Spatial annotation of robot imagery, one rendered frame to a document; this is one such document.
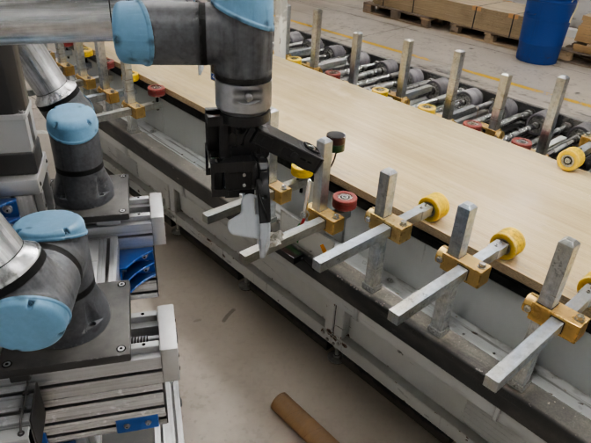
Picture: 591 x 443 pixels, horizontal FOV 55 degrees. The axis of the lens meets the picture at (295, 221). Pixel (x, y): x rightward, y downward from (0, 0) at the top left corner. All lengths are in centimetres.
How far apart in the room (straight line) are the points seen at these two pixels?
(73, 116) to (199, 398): 130
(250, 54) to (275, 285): 198
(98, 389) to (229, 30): 77
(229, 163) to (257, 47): 16
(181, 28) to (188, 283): 228
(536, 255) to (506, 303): 17
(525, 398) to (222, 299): 163
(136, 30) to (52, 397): 76
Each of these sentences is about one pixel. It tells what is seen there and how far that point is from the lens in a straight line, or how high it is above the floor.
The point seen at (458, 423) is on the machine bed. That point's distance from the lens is 219.
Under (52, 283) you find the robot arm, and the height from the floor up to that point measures 125.
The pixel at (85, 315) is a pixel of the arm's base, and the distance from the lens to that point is 111.
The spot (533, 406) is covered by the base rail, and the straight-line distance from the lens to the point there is 158.
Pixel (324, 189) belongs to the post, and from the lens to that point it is 178.
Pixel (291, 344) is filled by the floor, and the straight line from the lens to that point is 258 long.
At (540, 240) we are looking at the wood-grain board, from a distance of 182.
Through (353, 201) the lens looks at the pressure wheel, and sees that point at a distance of 181.
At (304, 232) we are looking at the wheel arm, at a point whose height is 85.
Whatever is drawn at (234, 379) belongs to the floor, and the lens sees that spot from 244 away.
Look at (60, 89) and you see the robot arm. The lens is 158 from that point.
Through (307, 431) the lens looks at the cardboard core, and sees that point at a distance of 219.
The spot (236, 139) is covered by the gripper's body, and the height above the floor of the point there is 148.
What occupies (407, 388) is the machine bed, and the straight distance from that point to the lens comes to 225.
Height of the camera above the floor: 180
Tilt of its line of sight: 32 degrees down
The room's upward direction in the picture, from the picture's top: 3 degrees clockwise
